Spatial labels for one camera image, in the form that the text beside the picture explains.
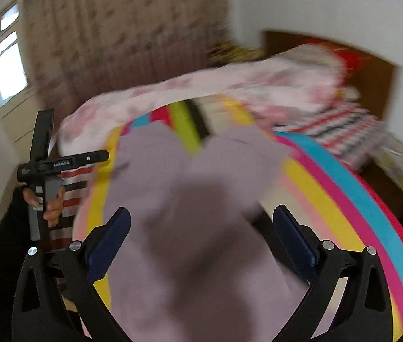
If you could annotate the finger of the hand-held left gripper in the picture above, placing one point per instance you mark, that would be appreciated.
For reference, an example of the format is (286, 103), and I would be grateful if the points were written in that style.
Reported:
(84, 158)

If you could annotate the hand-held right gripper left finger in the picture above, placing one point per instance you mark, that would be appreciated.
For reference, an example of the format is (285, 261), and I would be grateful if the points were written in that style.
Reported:
(110, 242)

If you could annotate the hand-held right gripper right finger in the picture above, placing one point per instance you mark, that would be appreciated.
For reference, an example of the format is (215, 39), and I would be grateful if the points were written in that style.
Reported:
(294, 242)

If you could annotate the lilac pants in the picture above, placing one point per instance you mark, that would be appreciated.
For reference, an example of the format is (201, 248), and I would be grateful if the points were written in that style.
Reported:
(187, 221)

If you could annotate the person's left hand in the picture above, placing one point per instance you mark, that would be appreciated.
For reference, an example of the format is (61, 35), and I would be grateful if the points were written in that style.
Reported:
(54, 210)

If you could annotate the red white checked cloth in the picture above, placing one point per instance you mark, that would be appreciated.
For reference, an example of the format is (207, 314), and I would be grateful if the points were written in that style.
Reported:
(71, 221)

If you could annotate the multicoloured striped blanket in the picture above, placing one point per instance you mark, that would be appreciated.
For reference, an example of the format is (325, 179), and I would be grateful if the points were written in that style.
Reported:
(347, 203)

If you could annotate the white framed window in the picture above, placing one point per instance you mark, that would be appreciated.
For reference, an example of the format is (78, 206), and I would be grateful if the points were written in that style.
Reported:
(5, 67)

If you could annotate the red black striped cloth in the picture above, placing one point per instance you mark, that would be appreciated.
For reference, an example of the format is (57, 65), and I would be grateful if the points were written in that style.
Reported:
(337, 128)

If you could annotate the pink floral quilt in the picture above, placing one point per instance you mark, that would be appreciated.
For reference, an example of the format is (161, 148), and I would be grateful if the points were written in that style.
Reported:
(187, 85)

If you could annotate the brown patterned curtain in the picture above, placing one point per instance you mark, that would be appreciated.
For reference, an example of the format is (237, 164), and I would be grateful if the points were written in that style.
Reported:
(116, 25)

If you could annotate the yellow patterned cloth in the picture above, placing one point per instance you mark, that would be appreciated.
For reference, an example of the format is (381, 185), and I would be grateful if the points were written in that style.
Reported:
(230, 51)

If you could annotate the brown wooden headboard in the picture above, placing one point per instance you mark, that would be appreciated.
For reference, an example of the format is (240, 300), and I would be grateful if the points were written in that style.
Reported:
(379, 78)

